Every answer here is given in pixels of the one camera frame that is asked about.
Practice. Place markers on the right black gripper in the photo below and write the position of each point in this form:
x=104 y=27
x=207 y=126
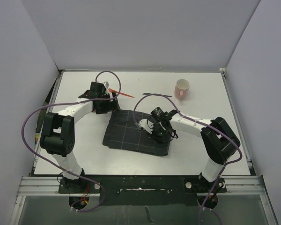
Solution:
x=159 y=139

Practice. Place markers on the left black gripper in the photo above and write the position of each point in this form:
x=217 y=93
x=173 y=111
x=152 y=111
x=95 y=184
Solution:
x=111 y=106

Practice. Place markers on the dark checked cloth placemat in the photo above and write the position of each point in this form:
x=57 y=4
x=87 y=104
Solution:
x=121 y=133

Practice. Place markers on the pink white mug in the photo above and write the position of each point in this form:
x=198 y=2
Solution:
x=181 y=88

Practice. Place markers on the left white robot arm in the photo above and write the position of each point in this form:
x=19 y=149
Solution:
x=58 y=133

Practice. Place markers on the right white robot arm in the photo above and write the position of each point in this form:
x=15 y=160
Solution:
x=220 y=141

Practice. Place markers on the orange plastic fork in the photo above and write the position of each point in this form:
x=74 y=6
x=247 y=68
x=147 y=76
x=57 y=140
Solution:
x=121 y=93

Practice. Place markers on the blue plastic knife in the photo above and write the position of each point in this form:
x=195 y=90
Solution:
x=156 y=94

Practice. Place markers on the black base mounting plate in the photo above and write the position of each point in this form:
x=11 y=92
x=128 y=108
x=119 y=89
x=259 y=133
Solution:
x=145 y=198

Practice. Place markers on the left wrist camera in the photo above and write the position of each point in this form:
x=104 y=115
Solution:
x=106 y=85

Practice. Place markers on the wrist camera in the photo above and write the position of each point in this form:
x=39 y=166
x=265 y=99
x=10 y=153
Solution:
x=146 y=125
x=106 y=85

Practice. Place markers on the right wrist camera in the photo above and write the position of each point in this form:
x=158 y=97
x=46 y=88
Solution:
x=146 y=125

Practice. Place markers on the aluminium frame rail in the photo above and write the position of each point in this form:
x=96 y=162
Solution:
x=37 y=186

